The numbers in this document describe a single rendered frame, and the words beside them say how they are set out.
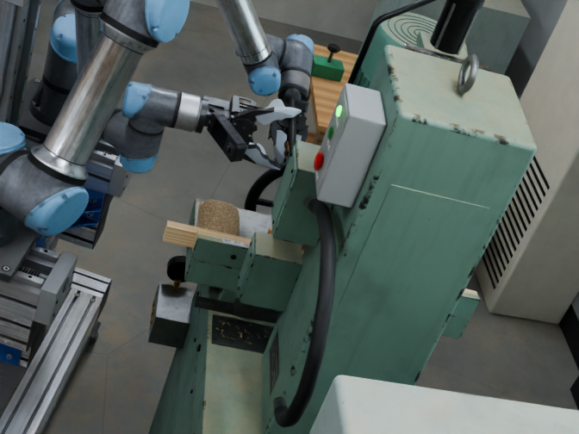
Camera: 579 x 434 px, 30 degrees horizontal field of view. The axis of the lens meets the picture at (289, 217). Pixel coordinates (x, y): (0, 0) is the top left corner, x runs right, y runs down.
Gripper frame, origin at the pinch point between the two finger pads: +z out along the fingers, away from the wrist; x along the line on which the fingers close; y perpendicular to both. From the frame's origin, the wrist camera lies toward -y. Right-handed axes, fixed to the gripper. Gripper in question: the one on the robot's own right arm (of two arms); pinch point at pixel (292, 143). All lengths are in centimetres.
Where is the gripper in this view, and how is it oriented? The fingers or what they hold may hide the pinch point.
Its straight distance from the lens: 223.9
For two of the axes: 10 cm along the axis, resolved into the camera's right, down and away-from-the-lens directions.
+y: -0.1, -6.3, 7.7
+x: -2.8, 7.4, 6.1
